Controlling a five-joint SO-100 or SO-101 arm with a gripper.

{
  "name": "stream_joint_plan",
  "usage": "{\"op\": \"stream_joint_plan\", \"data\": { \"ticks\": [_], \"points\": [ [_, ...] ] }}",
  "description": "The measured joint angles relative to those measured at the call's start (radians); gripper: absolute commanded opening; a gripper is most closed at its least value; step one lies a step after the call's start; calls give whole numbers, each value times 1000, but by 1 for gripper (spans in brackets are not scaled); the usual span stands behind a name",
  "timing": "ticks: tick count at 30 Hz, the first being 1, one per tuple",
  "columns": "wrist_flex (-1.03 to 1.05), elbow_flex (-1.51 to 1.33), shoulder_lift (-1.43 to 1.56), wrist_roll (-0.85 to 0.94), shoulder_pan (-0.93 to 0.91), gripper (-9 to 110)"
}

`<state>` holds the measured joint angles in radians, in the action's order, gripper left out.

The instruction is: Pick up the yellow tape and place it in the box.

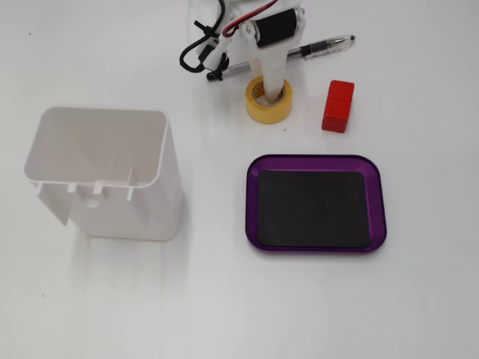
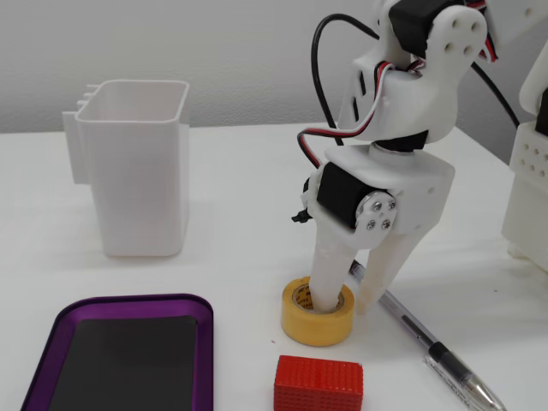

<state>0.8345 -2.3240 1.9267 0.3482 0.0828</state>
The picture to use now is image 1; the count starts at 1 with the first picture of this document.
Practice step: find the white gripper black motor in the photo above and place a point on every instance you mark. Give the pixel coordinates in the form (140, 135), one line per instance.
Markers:
(265, 33)

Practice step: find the purple metal tray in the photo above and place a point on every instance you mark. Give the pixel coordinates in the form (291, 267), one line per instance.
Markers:
(252, 209)

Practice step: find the yellow tape roll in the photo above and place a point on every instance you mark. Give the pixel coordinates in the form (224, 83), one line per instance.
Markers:
(267, 116)

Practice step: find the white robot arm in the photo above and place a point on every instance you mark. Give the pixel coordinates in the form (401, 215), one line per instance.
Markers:
(262, 4)

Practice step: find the clear black ballpoint pen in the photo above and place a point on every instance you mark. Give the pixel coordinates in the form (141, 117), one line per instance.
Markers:
(325, 45)

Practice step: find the red textured block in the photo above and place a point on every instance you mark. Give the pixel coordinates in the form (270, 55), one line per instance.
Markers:
(337, 108)

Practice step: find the black tray mat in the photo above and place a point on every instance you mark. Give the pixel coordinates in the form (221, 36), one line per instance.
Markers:
(312, 209)

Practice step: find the white plastic box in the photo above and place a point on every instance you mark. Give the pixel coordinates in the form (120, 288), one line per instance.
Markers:
(112, 149)

